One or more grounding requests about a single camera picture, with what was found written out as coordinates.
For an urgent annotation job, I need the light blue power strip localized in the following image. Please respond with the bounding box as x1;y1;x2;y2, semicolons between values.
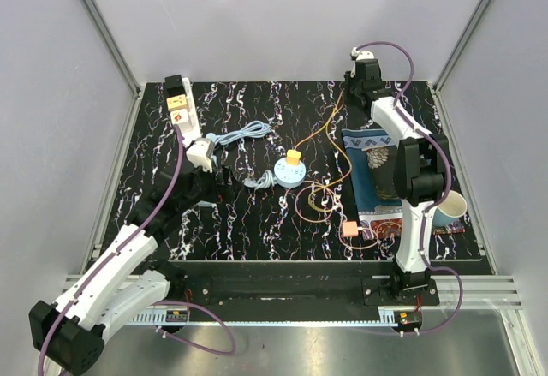
197;201;217;208

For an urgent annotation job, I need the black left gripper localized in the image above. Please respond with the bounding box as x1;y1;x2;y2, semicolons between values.
178;160;242;212

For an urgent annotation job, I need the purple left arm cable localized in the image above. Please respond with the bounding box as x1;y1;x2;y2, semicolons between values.
37;123;237;376

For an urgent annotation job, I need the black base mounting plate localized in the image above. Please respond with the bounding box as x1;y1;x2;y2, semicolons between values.
169;260;440;307

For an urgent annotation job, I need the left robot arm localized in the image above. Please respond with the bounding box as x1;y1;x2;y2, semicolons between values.
29;164;235;375

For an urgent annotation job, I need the yellow charging cable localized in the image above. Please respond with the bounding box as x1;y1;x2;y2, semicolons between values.
297;93;354;214

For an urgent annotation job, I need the beige travel adapter cube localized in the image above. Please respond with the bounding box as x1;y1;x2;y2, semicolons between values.
166;94;188;111

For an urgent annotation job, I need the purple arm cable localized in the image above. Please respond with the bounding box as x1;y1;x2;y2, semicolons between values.
357;40;464;335
37;123;237;376

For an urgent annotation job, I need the aluminium frame post right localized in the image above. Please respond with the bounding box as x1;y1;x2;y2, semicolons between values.
432;0;515;94

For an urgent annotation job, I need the light blue cable loop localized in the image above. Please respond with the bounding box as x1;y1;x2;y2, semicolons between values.
205;120;271;148

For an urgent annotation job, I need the white paper cup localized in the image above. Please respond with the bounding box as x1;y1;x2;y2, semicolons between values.
432;190;468;227

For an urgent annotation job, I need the aluminium frame post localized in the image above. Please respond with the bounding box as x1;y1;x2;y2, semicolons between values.
63;0;145;97
432;0;515;94

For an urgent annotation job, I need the blue patterned placemat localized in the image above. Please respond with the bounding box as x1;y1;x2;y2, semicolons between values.
342;125;466;240

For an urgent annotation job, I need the dark floral square plate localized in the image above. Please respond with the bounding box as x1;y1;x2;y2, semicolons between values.
366;146;399;201

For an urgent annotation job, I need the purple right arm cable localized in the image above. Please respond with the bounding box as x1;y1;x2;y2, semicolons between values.
357;40;464;335

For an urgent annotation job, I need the white multicolour power strip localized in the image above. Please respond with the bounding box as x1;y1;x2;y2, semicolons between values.
175;77;202;147

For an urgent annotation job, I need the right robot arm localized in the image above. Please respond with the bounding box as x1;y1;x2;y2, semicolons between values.
344;51;452;305

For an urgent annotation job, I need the yellow USB charger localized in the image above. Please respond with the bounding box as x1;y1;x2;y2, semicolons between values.
286;149;301;166

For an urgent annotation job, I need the round light blue socket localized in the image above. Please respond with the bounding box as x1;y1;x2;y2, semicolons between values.
273;158;307;188

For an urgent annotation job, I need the white cube socket adapter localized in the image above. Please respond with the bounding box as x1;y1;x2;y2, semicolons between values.
170;109;191;128

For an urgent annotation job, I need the aluminium frame post left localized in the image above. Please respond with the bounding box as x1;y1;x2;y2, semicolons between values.
63;0;145;97

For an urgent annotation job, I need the light blue cord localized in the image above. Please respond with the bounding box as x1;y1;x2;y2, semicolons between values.
241;170;276;191

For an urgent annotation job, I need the pink USB charger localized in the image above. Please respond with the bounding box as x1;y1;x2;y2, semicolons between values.
341;221;360;237

